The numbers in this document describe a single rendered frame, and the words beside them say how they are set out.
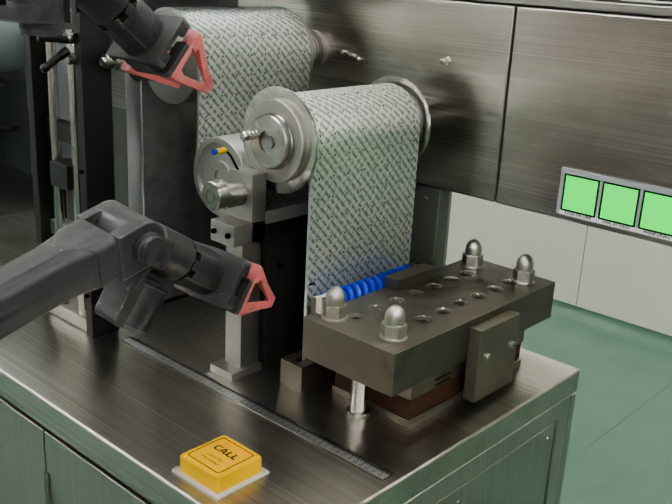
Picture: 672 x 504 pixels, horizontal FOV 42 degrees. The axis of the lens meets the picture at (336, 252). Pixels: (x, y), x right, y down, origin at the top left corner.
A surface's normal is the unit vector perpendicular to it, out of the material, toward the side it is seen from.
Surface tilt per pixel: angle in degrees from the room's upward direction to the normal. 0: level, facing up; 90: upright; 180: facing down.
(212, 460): 0
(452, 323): 0
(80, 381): 0
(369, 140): 90
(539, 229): 90
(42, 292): 97
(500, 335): 90
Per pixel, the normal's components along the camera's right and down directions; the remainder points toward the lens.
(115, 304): -0.43, -0.18
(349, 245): 0.73, 0.25
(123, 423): 0.05, -0.95
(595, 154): -0.68, 0.20
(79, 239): 0.06, -0.81
